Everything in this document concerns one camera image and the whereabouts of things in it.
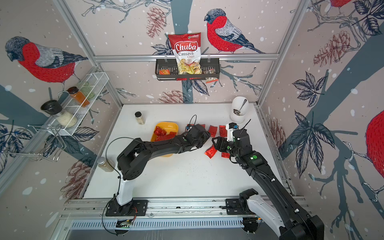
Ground red tea bag two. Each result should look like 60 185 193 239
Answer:
209 126 218 138

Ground small glass spice jar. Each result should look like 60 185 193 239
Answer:
135 112 145 125

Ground red tea bag one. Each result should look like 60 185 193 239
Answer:
219 125 228 138

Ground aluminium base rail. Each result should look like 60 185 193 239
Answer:
59 195 313 220

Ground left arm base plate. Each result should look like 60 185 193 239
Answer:
106 199 149 217

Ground metal spoon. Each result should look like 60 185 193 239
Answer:
233 99 248 116

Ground chrome wire rack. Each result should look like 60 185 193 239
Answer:
1 125 68 163

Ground Chuba cassava chips bag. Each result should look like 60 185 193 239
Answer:
168 33 203 75

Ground glass jar brown contents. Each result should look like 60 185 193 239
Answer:
97 157 115 172

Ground white utensil holder cup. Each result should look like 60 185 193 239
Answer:
230 97 249 124

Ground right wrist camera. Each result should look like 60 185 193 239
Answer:
226 123 239 142

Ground glass jar with white grains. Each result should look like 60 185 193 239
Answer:
41 100 78 128

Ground green item on shelf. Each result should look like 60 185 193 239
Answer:
80 82 95 100

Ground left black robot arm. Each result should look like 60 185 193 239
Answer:
116 124 211 206

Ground orange spice jar black lid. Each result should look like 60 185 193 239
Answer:
67 87 90 108

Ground horizontal aluminium frame bar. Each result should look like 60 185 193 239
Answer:
93 53 281 63

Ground black wire wall basket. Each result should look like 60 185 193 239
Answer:
155 59 220 81

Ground red tea bags in box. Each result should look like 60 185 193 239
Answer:
154 127 177 142

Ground yellow plastic storage box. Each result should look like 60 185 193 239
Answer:
151 122 179 142

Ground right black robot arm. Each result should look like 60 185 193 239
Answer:
212 129 325 240

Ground red tea bag six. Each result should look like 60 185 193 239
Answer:
205 145 217 159

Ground snack packets in basket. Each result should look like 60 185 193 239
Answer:
156 69 220 81

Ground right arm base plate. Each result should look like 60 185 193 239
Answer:
221 199 257 215

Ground red tea bag five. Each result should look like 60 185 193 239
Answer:
222 153 231 159

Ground white wire wall shelf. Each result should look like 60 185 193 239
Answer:
48 72 109 136

